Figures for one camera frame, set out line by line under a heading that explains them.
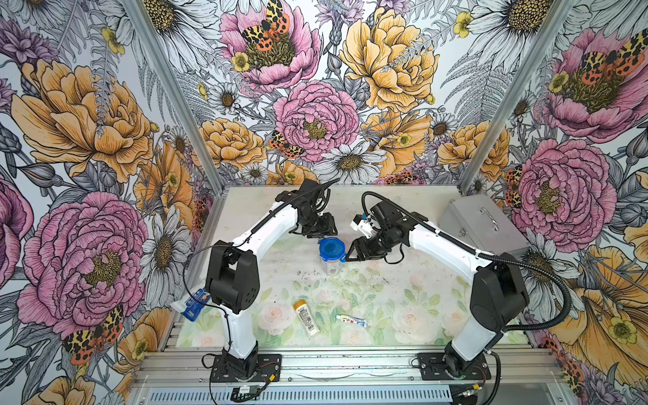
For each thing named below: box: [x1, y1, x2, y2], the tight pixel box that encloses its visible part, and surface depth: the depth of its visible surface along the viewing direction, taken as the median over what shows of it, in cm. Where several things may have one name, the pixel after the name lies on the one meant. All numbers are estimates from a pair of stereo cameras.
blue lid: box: [318, 237, 347, 263], surface depth 87 cm
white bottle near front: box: [293, 299, 321, 337], surface depth 83 cm
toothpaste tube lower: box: [335, 313, 368, 328], surface depth 84 cm
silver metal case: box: [437, 193, 531, 255], surface depth 90 cm
